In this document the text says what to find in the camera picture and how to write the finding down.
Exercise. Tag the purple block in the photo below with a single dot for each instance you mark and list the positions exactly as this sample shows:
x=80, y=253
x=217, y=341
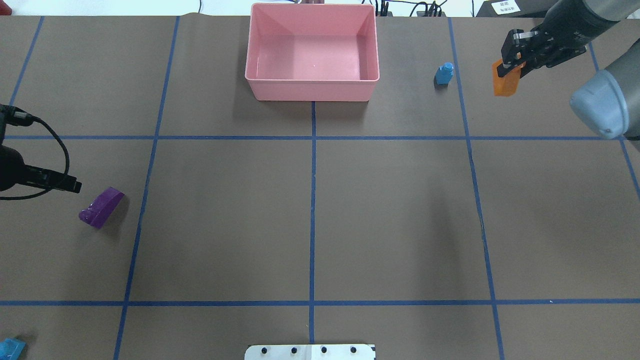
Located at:
x=102, y=207

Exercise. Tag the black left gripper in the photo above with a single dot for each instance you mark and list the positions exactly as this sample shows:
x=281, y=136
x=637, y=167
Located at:
x=11, y=171

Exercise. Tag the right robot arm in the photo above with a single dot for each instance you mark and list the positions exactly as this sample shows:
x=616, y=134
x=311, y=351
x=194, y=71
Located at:
x=608, y=103

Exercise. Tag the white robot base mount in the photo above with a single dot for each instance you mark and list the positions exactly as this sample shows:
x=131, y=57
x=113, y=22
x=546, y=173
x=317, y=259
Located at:
x=357, y=351

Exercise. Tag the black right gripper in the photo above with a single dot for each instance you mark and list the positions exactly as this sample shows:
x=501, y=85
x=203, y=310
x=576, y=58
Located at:
x=564, y=39

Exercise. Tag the small blue block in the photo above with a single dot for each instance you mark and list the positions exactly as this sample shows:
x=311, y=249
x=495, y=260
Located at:
x=444, y=74

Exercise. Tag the orange block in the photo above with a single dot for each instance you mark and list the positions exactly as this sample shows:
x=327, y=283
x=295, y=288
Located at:
x=507, y=85

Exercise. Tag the long blue four-stud block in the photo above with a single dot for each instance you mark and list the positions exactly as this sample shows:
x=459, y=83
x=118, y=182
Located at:
x=11, y=349

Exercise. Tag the pink plastic box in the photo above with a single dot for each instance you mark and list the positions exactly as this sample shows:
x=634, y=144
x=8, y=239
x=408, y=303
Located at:
x=312, y=52

